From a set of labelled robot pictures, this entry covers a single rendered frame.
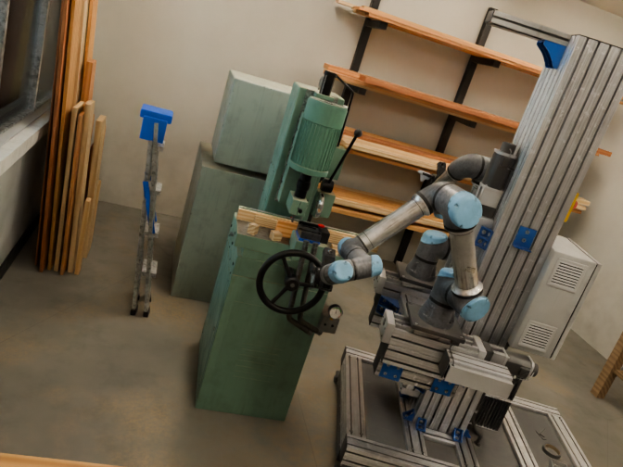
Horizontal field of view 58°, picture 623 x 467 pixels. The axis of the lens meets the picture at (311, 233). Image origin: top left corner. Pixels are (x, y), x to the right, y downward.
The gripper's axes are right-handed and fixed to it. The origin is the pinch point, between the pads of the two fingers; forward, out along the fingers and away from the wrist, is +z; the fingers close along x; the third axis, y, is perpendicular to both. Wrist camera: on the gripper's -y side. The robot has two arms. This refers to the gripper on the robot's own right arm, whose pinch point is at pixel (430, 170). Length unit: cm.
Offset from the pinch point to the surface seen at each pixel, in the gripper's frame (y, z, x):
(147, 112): -13, 4, -157
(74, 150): 19, 33, -197
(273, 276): 37, -75, -95
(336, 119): -32, -67, -77
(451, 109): -22, 130, 66
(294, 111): -29, -40, -91
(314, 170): -10, -68, -83
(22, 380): 98, -70, -198
